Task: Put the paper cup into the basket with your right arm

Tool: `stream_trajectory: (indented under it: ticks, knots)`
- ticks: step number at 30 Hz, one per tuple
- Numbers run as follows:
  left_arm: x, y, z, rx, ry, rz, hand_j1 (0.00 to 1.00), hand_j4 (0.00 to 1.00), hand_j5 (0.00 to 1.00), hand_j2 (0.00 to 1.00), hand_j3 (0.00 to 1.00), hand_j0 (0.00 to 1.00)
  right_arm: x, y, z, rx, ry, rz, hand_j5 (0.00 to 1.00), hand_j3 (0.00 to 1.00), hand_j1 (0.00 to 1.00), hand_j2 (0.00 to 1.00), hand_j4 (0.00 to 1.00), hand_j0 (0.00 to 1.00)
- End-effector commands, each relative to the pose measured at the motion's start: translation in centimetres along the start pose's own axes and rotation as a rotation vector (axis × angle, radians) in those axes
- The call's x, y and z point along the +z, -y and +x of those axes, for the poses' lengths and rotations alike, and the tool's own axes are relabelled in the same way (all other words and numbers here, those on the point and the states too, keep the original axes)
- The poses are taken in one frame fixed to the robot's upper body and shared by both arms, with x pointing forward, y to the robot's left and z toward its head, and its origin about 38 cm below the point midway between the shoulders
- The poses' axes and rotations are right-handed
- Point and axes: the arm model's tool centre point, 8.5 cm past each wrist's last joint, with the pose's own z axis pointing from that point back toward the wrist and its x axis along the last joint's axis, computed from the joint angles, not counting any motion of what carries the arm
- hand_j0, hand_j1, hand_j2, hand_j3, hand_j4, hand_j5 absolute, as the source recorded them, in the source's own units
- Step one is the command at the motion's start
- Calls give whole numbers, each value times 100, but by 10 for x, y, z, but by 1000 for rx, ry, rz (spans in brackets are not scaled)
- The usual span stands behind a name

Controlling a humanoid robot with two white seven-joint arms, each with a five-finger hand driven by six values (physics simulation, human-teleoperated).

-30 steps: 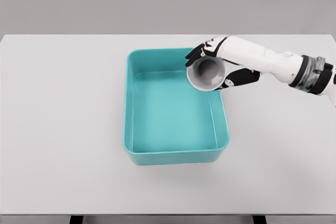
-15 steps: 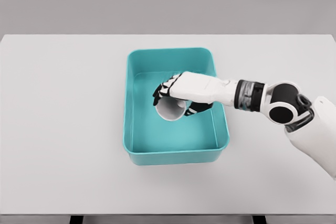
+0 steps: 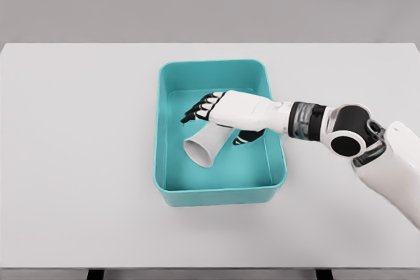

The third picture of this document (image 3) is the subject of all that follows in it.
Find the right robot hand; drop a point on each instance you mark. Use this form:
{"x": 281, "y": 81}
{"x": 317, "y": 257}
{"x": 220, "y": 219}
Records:
{"x": 236, "y": 109}

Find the white paper cup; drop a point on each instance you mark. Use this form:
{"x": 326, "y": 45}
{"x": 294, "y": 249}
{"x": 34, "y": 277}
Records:
{"x": 205, "y": 145}

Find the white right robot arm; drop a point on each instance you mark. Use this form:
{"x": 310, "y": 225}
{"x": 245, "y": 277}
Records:
{"x": 344, "y": 129}

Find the teal plastic basket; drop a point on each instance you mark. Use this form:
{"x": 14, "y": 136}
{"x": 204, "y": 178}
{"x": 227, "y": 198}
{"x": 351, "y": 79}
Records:
{"x": 216, "y": 168}

